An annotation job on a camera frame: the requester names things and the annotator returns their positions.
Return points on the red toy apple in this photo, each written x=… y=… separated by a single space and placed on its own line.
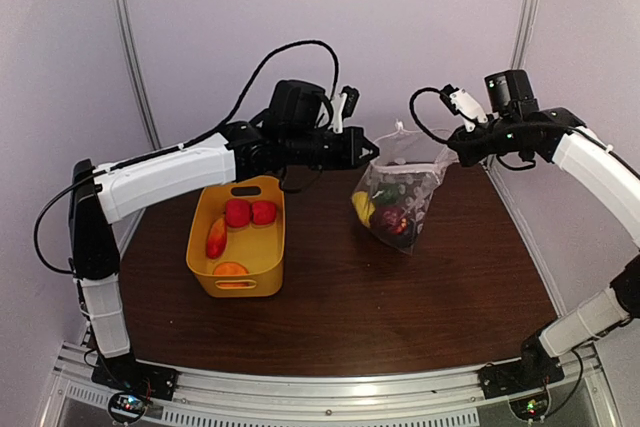
x=263 y=212
x=238 y=213

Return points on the aluminium corner post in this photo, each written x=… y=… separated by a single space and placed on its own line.
x=524 y=33
x=133 y=66

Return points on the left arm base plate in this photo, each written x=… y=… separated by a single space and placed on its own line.
x=140 y=379

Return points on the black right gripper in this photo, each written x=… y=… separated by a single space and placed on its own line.
x=460 y=142

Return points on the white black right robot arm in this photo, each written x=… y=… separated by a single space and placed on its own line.
x=518 y=125

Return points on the dark red toy fruit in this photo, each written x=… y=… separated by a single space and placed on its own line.
x=391 y=221

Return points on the yellow plastic basket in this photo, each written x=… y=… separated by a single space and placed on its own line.
x=258 y=248

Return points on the clear zip top bag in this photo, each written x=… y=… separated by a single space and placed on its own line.
x=411 y=158

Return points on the right circuit board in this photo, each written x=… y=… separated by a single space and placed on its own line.
x=530 y=408

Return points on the circuit board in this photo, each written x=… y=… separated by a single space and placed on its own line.
x=530 y=408
x=126 y=408

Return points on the left circuit board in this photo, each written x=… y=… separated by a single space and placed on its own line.
x=126 y=408

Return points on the left aluminium corner post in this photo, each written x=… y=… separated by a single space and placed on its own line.
x=133 y=66

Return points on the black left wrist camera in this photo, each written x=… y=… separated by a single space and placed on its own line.
x=342 y=107

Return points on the right aluminium corner post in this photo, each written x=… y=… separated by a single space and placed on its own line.
x=524 y=33

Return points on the orange toy orange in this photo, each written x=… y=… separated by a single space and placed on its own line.
x=227 y=269

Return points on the aluminium front rail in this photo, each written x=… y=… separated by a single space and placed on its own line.
x=449 y=397

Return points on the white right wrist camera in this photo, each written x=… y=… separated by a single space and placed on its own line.
x=460 y=102

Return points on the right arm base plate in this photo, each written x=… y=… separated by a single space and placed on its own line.
x=506 y=379

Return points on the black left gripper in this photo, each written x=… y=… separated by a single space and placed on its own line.
x=355 y=137

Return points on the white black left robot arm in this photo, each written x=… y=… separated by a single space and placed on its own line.
x=301 y=126

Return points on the yellow toy banana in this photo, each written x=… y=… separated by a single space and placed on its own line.
x=363 y=207

